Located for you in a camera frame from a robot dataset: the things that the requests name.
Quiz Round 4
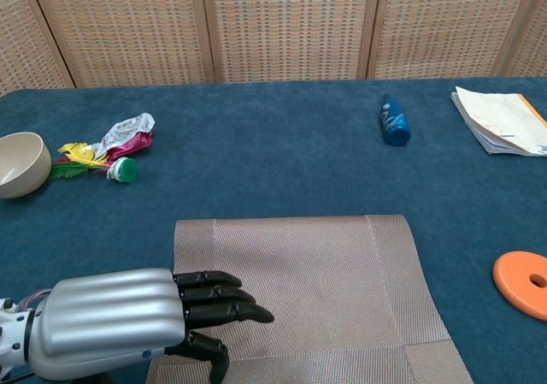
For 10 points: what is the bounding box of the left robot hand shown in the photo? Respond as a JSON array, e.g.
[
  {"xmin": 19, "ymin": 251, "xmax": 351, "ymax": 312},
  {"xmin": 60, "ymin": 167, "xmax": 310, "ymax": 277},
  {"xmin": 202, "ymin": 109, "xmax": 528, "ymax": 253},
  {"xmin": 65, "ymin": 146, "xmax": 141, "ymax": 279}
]
[{"xmin": 27, "ymin": 267, "xmax": 275, "ymax": 383}]

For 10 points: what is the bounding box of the white bowl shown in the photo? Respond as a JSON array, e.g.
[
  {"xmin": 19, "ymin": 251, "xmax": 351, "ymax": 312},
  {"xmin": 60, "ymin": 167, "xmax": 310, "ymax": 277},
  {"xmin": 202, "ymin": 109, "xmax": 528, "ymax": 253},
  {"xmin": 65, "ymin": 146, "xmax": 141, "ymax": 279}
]
[{"xmin": 0, "ymin": 132, "xmax": 52, "ymax": 200}]

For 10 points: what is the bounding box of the beige woven placemat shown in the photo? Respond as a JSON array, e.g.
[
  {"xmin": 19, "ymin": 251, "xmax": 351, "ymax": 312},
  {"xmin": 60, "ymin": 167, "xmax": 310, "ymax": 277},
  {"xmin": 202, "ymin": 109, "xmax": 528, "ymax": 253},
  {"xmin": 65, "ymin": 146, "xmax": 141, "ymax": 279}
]
[{"xmin": 144, "ymin": 214, "xmax": 474, "ymax": 384}]

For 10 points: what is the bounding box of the colourful feather shuttlecock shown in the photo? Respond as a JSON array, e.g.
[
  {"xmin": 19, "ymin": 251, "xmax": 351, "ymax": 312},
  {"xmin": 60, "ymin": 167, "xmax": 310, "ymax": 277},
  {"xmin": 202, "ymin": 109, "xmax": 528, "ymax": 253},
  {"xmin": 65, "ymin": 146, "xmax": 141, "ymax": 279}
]
[{"xmin": 47, "ymin": 141, "xmax": 140, "ymax": 185}]

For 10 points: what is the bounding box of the crumpled silver snack wrapper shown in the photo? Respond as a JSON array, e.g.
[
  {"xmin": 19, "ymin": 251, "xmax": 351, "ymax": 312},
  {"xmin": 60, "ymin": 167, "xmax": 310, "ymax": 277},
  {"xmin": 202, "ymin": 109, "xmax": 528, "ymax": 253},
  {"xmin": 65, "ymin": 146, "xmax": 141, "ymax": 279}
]
[{"xmin": 87, "ymin": 112, "xmax": 156, "ymax": 162}]

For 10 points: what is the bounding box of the blue carpet table cover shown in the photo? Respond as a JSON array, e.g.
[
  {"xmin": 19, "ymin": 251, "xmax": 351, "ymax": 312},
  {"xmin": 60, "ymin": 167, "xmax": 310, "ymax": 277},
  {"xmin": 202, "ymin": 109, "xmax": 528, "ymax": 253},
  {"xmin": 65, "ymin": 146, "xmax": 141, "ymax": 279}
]
[{"xmin": 0, "ymin": 75, "xmax": 547, "ymax": 384}]

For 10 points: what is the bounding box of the bamboo folding screen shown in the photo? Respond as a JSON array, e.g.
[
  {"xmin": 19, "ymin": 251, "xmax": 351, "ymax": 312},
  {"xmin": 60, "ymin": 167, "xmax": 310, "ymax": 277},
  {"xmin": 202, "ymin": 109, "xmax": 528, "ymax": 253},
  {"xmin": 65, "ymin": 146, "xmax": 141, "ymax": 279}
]
[{"xmin": 0, "ymin": 0, "xmax": 547, "ymax": 97}]

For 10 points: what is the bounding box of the blue plastic bottle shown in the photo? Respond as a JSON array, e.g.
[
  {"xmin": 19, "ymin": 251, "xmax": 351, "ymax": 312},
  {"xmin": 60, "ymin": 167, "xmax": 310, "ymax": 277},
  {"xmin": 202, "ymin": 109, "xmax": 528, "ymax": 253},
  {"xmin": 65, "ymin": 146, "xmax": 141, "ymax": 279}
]
[{"xmin": 379, "ymin": 92, "xmax": 412, "ymax": 147}]

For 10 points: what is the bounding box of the orange disc with hole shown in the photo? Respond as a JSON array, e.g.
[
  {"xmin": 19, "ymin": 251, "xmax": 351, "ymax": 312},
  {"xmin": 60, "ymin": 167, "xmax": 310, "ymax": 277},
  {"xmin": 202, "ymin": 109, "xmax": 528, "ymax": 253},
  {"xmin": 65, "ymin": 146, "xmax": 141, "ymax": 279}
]
[{"xmin": 491, "ymin": 251, "xmax": 547, "ymax": 322}]

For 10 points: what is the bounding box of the white notebook with orange spine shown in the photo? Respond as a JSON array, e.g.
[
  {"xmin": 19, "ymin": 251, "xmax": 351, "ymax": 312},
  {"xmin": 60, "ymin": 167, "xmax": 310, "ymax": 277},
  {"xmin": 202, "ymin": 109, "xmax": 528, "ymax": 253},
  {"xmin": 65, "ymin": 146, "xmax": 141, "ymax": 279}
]
[{"xmin": 450, "ymin": 86, "xmax": 547, "ymax": 157}]

